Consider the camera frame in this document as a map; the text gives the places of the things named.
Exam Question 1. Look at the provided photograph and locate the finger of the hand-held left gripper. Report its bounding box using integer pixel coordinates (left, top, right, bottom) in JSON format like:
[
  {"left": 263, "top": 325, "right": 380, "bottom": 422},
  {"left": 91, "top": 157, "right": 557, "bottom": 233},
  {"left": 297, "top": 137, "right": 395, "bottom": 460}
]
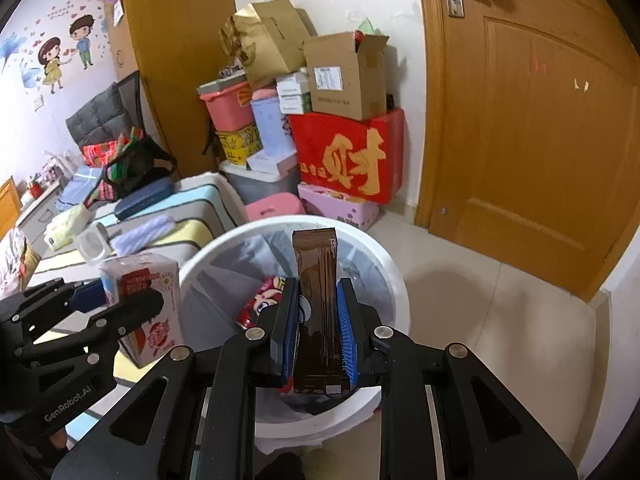
[
  {"left": 0, "top": 278, "right": 104, "bottom": 334},
  {"left": 20, "top": 290, "right": 166, "bottom": 366}
]

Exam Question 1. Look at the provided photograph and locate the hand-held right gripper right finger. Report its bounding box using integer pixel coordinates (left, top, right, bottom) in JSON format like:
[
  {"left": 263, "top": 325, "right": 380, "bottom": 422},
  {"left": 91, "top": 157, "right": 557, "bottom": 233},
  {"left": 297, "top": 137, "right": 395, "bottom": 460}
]
[{"left": 336, "top": 279, "right": 581, "bottom": 480}]

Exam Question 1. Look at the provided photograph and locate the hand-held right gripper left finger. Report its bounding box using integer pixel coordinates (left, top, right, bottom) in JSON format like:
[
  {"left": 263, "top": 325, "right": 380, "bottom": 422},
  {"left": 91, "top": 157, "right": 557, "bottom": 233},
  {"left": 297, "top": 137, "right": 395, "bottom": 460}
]
[{"left": 50, "top": 277, "right": 301, "bottom": 480}]

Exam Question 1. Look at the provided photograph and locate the white and red carton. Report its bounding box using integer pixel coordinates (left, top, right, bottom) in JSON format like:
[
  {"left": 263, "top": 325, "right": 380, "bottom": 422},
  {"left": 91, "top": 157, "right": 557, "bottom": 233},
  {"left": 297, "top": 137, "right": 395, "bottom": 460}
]
[{"left": 99, "top": 252, "right": 184, "bottom": 369}]

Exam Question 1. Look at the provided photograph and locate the brown snack packet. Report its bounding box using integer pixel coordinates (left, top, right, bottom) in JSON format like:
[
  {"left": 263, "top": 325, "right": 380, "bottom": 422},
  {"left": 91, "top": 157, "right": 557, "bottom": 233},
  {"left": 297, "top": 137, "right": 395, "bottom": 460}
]
[{"left": 291, "top": 228, "right": 352, "bottom": 395}]

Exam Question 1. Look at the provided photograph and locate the white round trash bin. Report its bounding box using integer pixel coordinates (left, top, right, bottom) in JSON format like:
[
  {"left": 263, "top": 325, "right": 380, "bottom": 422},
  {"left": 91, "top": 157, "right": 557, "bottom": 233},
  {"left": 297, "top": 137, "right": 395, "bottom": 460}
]
[{"left": 177, "top": 214, "right": 412, "bottom": 442}]

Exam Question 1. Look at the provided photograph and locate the red cartoon-face packet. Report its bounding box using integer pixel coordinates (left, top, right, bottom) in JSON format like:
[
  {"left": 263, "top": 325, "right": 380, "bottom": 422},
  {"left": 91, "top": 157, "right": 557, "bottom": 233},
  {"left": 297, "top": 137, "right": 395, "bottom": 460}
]
[{"left": 235, "top": 276, "right": 287, "bottom": 332}]

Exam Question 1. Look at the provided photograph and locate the clear plastic cup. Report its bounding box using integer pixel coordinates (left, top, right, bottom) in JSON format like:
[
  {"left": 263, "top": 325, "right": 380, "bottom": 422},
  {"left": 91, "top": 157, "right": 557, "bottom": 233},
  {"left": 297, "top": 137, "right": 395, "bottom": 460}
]
[{"left": 76, "top": 222, "right": 111, "bottom": 267}]

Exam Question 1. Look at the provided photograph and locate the lilac knitted cloth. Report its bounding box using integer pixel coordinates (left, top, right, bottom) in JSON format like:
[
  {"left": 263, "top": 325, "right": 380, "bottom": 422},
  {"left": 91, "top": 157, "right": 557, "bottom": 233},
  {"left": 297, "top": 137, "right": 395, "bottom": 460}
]
[{"left": 109, "top": 214, "right": 177, "bottom": 256}]

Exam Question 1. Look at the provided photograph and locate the pale green tissue pack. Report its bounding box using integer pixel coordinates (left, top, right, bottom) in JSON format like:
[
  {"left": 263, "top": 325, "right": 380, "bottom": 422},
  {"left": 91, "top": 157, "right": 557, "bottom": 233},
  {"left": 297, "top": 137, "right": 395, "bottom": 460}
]
[{"left": 43, "top": 204, "right": 92, "bottom": 251}]

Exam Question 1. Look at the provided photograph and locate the grey bin liner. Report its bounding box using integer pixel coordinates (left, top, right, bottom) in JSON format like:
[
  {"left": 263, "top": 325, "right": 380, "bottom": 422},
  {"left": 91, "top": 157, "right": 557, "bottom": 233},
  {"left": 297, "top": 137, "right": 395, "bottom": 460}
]
[{"left": 192, "top": 232, "right": 397, "bottom": 413}]

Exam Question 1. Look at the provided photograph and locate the wooden dresser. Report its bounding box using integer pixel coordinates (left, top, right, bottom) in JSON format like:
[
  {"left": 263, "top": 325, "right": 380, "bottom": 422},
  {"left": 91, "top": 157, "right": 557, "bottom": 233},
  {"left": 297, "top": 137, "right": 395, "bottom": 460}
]
[{"left": 0, "top": 176, "right": 24, "bottom": 242}]

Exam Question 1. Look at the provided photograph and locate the navy glasses case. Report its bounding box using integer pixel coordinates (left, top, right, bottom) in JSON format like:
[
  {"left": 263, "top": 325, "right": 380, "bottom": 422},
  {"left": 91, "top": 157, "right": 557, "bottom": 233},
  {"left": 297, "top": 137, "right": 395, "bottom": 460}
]
[{"left": 114, "top": 177, "right": 176, "bottom": 221}]

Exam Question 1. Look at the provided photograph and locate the blue plaid cloth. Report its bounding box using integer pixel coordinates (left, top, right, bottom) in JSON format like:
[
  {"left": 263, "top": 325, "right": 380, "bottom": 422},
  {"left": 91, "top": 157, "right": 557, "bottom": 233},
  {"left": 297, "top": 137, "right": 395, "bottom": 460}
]
[{"left": 56, "top": 167, "right": 107, "bottom": 212}]

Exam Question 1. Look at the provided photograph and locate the pink flower-print box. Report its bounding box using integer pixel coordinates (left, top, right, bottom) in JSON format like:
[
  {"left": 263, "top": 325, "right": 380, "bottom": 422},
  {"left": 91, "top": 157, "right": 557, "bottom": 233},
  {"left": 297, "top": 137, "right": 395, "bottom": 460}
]
[{"left": 297, "top": 182, "right": 381, "bottom": 231}]

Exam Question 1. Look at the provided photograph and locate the pink plastic stool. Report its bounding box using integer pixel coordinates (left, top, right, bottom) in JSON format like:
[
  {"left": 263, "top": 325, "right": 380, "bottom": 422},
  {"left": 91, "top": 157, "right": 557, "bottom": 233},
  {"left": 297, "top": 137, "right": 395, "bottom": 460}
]
[{"left": 244, "top": 192, "right": 306, "bottom": 222}]

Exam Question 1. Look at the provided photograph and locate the red plaid bag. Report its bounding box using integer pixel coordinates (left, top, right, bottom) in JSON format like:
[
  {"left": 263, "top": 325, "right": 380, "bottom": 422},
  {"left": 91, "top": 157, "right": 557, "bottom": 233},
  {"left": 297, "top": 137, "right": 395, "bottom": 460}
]
[{"left": 82, "top": 129, "right": 177, "bottom": 202}]

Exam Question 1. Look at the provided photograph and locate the grey storage bin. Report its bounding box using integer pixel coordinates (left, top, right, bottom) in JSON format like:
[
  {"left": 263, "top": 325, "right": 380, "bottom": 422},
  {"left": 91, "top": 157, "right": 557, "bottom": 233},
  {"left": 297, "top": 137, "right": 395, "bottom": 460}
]
[{"left": 219, "top": 160, "right": 301, "bottom": 206}]

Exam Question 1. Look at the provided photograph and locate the flat white box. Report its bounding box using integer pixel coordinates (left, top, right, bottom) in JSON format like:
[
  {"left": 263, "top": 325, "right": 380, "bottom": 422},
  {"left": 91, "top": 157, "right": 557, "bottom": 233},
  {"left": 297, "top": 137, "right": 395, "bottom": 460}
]
[{"left": 247, "top": 149, "right": 296, "bottom": 176}]

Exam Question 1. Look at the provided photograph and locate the red box with gold print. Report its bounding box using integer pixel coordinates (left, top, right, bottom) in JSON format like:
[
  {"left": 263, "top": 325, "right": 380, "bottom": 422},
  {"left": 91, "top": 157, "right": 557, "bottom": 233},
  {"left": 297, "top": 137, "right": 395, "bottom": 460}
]
[{"left": 288, "top": 108, "right": 405, "bottom": 205}]

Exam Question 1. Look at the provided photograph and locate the grey quilted cushion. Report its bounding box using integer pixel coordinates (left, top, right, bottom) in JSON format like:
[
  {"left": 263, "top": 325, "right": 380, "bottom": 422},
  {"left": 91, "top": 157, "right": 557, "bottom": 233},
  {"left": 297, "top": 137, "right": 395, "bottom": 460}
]
[{"left": 65, "top": 82, "right": 144, "bottom": 154}]

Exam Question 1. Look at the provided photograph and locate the yellow printed box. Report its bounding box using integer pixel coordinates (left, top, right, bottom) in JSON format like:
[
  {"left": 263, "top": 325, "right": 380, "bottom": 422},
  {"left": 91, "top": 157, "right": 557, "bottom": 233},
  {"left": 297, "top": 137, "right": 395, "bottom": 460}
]
[{"left": 215, "top": 125, "right": 264, "bottom": 166}]

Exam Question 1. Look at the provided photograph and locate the lilac cylindrical container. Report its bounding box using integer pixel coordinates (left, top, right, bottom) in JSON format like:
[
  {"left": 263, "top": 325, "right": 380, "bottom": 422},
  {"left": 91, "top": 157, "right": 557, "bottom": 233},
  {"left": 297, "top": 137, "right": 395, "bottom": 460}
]
[{"left": 249, "top": 88, "right": 296, "bottom": 159}]

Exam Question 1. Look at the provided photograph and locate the pink storage box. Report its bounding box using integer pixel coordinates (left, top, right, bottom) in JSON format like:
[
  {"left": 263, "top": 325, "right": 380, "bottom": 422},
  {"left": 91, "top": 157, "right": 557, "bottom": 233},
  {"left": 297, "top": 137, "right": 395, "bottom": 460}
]
[{"left": 197, "top": 80, "right": 256, "bottom": 134}]

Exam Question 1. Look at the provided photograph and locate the stack of small white boxes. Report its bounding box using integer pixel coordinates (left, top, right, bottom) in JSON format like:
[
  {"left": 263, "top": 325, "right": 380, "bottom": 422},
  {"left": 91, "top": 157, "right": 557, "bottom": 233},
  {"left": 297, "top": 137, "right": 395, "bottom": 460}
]
[{"left": 275, "top": 72, "right": 314, "bottom": 115}]

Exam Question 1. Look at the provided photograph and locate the wooden wardrobe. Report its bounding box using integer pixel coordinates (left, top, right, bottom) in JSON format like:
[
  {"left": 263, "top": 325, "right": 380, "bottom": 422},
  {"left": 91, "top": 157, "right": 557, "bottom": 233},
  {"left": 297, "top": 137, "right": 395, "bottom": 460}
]
[{"left": 106, "top": 0, "right": 237, "bottom": 177}]

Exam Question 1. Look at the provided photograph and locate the open cardboard box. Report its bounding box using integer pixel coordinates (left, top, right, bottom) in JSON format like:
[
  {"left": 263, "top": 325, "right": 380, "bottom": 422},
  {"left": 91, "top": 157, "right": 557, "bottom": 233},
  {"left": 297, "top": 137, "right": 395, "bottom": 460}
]
[{"left": 303, "top": 31, "right": 390, "bottom": 121}]

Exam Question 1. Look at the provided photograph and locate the wooden door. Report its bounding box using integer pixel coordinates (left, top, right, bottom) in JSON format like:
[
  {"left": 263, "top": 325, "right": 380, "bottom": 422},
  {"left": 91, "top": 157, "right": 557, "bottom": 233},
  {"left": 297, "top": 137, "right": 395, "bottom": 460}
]
[{"left": 414, "top": 0, "right": 640, "bottom": 303}]

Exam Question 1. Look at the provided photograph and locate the brown paper bag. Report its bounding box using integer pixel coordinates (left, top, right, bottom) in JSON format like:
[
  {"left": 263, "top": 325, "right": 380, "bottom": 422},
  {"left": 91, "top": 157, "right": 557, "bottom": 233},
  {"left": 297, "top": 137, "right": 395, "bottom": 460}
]
[{"left": 219, "top": 0, "right": 319, "bottom": 91}]

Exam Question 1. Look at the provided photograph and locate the blue flower wall sticker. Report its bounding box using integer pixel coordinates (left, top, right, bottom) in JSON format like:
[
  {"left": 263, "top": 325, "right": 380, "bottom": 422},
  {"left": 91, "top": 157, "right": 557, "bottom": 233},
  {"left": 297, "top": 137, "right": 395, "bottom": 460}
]
[{"left": 0, "top": 34, "right": 42, "bottom": 92}]

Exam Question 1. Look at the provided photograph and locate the cartoon couple wall sticker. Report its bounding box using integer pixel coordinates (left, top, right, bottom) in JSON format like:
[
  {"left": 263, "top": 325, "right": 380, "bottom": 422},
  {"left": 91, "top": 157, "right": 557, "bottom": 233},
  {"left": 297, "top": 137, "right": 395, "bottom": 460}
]
[{"left": 41, "top": 14, "right": 97, "bottom": 94}]

